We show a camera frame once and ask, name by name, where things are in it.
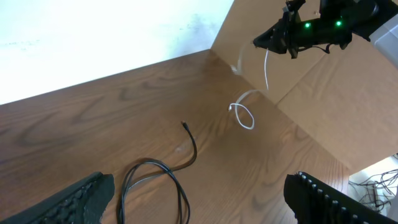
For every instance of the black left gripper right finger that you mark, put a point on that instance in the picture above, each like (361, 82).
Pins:
(314, 202)

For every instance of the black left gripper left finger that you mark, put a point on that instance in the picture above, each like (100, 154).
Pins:
(82, 202)

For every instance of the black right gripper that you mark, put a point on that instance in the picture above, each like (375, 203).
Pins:
(297, 35)

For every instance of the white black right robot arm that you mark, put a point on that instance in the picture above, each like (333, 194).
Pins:
(373, 20)

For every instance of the brown cardboard wall panel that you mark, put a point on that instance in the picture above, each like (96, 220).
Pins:
(346, 100)

